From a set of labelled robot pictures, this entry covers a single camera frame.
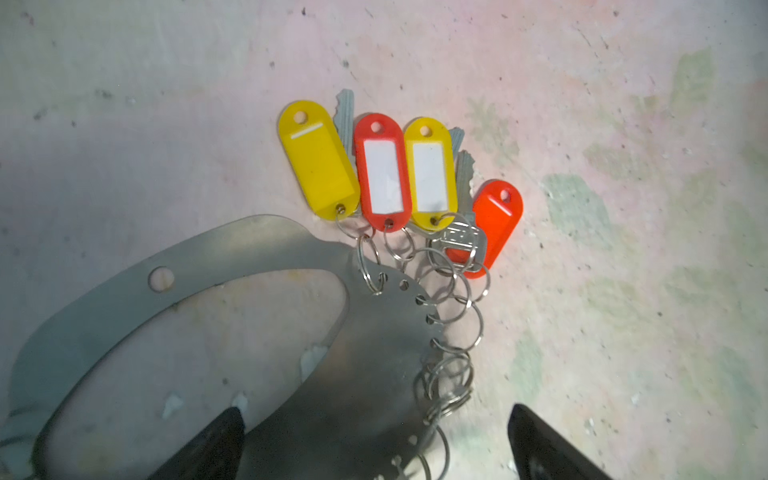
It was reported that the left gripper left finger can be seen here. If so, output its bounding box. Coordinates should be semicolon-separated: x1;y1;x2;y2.
148;407;245;480

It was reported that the red key tag with label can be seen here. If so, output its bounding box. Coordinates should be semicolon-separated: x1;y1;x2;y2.
353;113;412;233

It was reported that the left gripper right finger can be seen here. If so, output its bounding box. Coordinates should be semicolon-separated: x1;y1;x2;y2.
507;403;610;480

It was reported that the yellow key tag with label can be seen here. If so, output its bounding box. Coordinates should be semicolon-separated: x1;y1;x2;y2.
404;117;458;232

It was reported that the silver key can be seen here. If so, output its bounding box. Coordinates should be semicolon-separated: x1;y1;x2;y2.
427;150;487;272

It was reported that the red key tag right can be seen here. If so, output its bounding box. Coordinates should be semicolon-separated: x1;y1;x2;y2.
447;180;524;279

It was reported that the yellow key tag left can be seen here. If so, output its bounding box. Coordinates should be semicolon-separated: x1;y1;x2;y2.
278;100;360;221

